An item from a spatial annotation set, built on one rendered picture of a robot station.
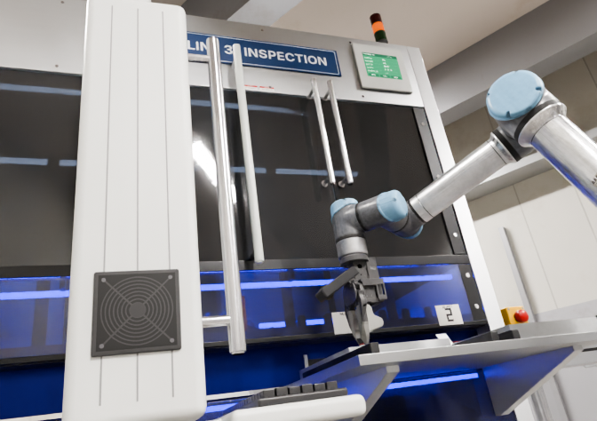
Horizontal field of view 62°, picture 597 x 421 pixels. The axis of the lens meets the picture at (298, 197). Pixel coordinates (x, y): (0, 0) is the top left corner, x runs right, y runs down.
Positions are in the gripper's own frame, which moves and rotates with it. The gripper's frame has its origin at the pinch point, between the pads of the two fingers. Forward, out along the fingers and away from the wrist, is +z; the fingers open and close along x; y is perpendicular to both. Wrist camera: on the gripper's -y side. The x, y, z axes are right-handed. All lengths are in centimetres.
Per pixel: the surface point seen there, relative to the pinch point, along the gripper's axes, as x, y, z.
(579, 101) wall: 114, 277, -179
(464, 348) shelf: -19.5, 12.8, 6.1
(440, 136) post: 21, 58, -73
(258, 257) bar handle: 13.5, -18.3, -25.7
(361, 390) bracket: -0.5, -2.4, 10.5
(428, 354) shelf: -19.5, 4.2, 6.6
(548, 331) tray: -16.9, 38.4, 4.1
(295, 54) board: 21, 5, -104
